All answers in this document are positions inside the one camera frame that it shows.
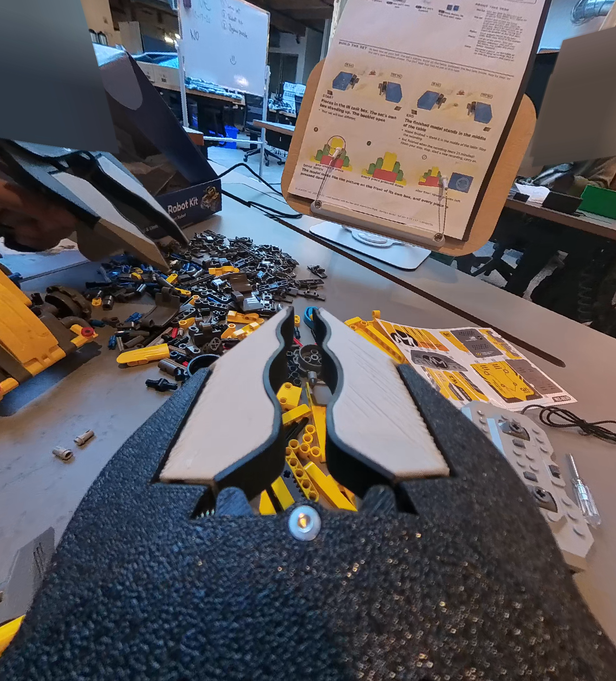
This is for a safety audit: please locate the small green box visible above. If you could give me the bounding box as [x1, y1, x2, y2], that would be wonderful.
[579, 184, 616, 220]

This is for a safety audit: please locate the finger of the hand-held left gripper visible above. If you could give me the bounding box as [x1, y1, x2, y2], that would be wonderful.
[92, 151, 190, 249]
[52, 170, 174, 274]

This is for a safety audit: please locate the pile of grey track links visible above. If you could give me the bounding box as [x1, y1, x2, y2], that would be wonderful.
[191, 231, 327, 309]

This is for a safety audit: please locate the clear handled screwdriver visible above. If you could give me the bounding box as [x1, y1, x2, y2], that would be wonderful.
[563, 453, 602, 527]

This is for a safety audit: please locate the yellow curved panel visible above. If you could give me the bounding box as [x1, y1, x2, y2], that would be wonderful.
[116, 343, 170, 367]

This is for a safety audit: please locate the small black box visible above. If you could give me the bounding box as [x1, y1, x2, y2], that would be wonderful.
[542, 190, 585, 215]

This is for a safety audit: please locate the person's left hand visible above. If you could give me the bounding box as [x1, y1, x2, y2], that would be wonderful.
[0, 151, 80, 253]

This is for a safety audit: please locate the grey remote controller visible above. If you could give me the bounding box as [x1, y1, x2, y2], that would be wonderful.
[462, 400, 596, 572]

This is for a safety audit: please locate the background office chair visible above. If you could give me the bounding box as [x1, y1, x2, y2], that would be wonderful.
[244, 93, 287, 166]

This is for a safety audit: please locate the yellow grey sticker sheet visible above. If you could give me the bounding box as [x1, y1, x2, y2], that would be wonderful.
[374, 318, 577, 410]

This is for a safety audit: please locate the thin black cable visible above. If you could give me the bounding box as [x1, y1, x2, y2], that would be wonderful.
[521, 405, 616, 445]

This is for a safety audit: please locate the grey desk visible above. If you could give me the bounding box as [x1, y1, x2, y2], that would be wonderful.
[0, 160, 616, 681]

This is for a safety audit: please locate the dark blue cardboard box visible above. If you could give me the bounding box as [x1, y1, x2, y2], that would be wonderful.
[92, 45, 223, 235]

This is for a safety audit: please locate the yellow black brick vehicle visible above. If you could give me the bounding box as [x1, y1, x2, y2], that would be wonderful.
[0, 253, 100, 416]

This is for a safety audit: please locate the grey and yellow brick assembly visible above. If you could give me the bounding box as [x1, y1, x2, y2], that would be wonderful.
[0, 527, 56, 631]

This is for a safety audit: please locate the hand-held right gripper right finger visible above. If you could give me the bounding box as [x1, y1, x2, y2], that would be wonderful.
[313, 309, 451, 500]

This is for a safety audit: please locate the yellow holed liftarm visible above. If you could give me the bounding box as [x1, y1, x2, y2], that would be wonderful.
[285, 423, 323, 501]

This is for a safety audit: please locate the pile of grey bricks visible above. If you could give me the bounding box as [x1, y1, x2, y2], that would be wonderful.
[87, 231, 327, 392]

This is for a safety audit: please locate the background grey table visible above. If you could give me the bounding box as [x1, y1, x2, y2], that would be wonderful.
[505, 197, 616, 341]

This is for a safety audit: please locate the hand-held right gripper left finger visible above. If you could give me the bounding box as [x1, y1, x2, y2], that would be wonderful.
[159, 306, 295, 501]

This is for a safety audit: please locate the stack of yellow holed panels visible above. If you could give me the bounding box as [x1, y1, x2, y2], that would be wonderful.
[344, 311, 410, 368]

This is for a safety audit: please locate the whiteboard on stand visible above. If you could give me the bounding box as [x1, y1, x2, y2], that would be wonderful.
[177, 0, 271, 176]

